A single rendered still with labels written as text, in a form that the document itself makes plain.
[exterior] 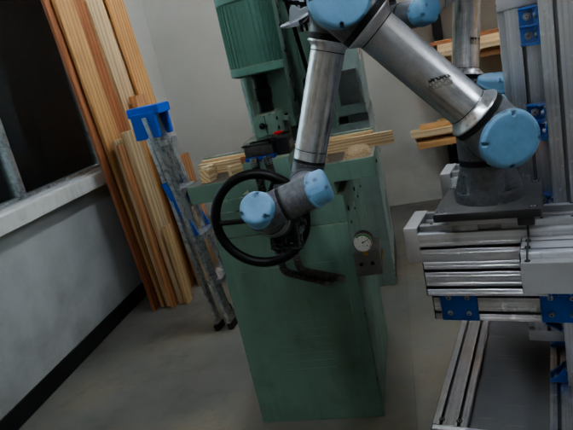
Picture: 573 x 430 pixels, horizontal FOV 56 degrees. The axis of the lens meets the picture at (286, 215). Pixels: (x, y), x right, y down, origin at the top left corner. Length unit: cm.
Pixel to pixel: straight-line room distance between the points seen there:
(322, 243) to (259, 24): 70
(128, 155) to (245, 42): 154
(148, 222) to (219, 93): 150
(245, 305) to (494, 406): 81
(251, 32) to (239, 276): 77
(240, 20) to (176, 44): 268
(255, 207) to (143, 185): 204
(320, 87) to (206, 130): 320
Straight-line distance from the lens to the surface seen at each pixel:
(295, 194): 111
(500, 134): 110
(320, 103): 120
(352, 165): 162
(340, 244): 170
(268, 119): 175
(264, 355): 192
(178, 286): 325
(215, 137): 435
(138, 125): 263
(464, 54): 185
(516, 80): 147
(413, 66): 108
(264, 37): 173
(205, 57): 431
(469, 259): 133
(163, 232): 313
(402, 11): 156
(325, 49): 120
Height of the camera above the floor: 121
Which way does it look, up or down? 15 degrees down
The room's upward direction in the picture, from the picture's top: 12 degrees counter-clockwise
